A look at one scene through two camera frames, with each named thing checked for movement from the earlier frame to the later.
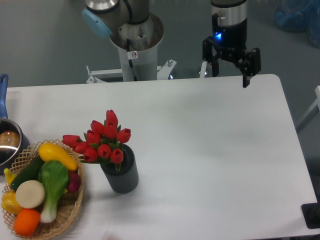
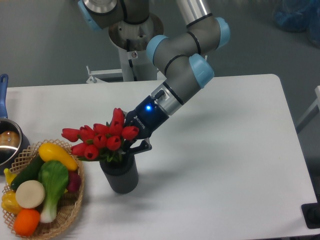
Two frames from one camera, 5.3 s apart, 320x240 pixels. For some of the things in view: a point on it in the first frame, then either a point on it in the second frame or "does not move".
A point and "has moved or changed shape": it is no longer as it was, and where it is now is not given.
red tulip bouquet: x=103 y=143 has moved or changed shape
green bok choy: x=53 y=178 does not move
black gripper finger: x=211 y=55 to x=129 y=117
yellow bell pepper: x=10 y=203 does not move
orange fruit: x=26 y=221 does not move
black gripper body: x=230 y=40 to x=149 y=118
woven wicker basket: x=68 y=212 does not move
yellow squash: x=50 y=152 does not move
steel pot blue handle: x=14 y=141 does not move
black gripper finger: x=250 y=65 to x=143 y=145
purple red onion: x=74 y=181 does not move
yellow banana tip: x=9 y=176 does not move
